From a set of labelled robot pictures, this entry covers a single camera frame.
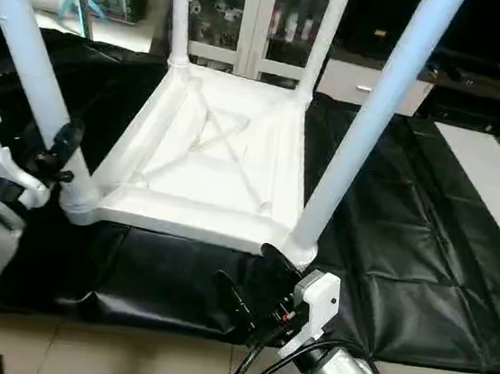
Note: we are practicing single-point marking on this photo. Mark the white plastic table leg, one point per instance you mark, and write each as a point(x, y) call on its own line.
point(325, 42)
point(181, 12)
point(29, 63)
point(376, 111)

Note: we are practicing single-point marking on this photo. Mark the white plastic table top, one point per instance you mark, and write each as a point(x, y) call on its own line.
point(208, 155)

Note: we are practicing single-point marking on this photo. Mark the black work surface mat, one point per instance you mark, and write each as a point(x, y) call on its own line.
point(404, 259)

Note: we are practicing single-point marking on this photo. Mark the white drawer unit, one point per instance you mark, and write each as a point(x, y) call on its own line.
point(348, 83)

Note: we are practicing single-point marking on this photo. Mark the white glass door cabinet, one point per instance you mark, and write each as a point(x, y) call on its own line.
point(251, 16)

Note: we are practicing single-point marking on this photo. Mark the white flat sheet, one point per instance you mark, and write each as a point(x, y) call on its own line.
point(494, 188)

